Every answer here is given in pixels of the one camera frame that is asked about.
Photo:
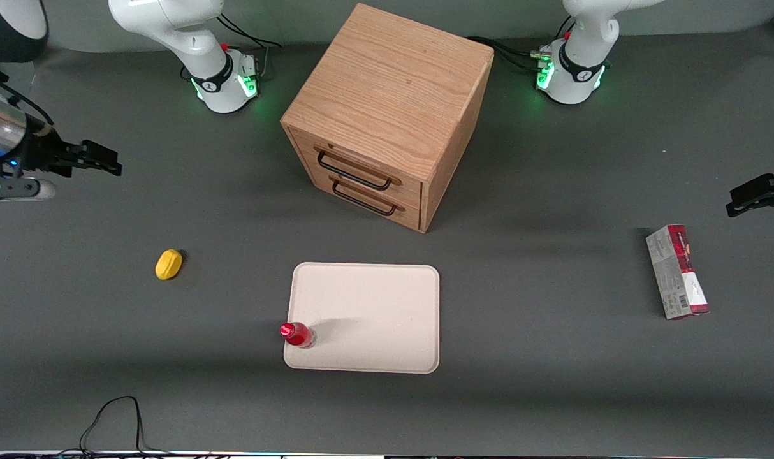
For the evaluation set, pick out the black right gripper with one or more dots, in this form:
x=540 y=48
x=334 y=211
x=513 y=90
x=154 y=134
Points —
x=41 y=153

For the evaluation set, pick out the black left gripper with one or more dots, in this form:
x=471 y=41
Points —
x=760 y=192

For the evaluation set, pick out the red coke bottle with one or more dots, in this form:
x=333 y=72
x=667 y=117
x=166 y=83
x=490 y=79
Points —
x=298 y=335

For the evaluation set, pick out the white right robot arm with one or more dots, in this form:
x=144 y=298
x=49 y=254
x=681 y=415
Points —
x=189 y=38

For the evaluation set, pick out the beige rectangular tray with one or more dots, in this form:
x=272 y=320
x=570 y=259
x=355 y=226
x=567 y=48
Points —
x=374 y=312

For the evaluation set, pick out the grey and red carton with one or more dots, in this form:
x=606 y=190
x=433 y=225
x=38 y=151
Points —
x=677 y=274

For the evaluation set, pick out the yellow lemon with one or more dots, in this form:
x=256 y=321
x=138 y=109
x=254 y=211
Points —
x=168 y=264

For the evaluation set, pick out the wooden two-drawer cabinet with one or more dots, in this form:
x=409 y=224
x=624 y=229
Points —
x=387 y=95

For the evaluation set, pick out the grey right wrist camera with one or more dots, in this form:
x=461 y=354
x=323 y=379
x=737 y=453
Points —
x=14 y=189

